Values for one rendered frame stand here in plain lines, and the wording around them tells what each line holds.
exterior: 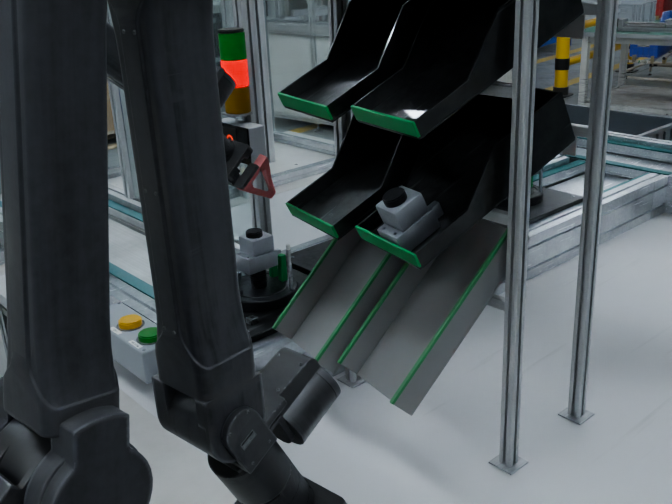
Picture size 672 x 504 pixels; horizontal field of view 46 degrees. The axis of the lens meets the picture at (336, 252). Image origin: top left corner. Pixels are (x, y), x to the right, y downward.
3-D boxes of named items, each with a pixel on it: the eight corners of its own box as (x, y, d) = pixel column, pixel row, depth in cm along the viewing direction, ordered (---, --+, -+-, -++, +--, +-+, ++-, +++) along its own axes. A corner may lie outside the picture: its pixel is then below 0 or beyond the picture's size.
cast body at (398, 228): (404, 257, 99) (384, 213, 95) (384, 246, 102) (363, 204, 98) (452, 217, 101) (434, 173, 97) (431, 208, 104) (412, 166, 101)
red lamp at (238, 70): (232, 89, 148) (230, 62, 146) (217, 86, 151) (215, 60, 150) (254, 85, 151) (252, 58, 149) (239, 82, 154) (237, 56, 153)
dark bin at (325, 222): (338, 240, 106) (315, 197, 102) (292, 215, 117) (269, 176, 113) (484, 124, 114) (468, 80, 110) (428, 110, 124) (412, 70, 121)
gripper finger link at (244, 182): (266, 173, 137) (233, 141, 131) (292, 181, 132) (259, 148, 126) (244, 205, 136) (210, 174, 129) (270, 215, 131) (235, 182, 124)
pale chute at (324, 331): (335, 375, 113) (314, 362, 110) (291, 339, 123) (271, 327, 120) (445, 214, 115) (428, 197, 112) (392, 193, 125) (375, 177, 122)
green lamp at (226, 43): (230, 61, 146) (227, 34, 144) (215, 59, 150) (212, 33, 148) (252, 58, 149) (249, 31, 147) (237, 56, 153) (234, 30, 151)
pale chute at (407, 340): (412, 417, 102) (391, 403, 99) (356, 374, 113) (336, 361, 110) (532, 238, 104) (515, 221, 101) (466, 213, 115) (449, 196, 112)
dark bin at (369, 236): (420, 270, 96) (398, 223, 92) (361, 240, 106) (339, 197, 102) (576, 140, 103) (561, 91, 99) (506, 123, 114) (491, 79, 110)
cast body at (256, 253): (249, 275, 138) (246, 238, 135) (235, 269, 141) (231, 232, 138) (287, 262, 143) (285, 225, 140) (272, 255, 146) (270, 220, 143)
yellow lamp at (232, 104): (235, 115, 150) (232, 89, 148) (220, 112, 153) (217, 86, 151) (256, 111, 153) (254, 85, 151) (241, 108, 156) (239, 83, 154)
